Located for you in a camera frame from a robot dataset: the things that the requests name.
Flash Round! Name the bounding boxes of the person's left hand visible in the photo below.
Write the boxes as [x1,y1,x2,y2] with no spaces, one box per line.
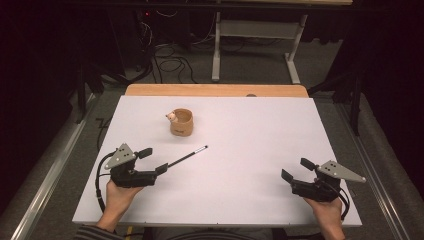
[105,180,144,219]

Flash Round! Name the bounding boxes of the thin black floor cable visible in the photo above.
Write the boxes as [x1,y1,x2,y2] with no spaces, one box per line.
[95,115,114,153]

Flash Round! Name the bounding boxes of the wooden cup with animal figure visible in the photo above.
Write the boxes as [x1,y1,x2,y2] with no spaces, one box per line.
[165,107,195,137]

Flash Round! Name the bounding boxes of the tangle of black floor cables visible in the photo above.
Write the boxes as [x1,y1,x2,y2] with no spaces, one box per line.
[138,19,198,85]

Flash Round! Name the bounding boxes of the person's right hand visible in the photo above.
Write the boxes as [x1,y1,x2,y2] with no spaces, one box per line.
[303,196,344,231]

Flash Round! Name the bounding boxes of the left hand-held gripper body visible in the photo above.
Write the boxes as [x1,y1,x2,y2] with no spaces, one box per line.
[104,143,158,189]

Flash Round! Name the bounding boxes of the white board sheet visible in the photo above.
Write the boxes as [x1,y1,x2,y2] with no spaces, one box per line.
[72,95,363,228]

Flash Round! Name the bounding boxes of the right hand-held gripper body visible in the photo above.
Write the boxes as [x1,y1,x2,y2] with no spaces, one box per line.
[291,160,367,203]

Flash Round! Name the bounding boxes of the black pen with white tip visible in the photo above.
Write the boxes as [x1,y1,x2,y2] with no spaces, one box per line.
[167,145,209,168]

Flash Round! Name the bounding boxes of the aluminium rail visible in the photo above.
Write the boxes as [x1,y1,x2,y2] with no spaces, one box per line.
[334,102,412,240]
[9,93,98,240]

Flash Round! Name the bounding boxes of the black metal stand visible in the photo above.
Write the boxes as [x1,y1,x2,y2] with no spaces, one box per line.
[74,61,105,125]
[308,68,365,137]

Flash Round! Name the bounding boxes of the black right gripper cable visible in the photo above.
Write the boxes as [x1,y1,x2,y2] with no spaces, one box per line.
[333,185,351,222]

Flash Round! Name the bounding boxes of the white metal desk frame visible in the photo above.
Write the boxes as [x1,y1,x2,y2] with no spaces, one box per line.
[211,11,309,85]

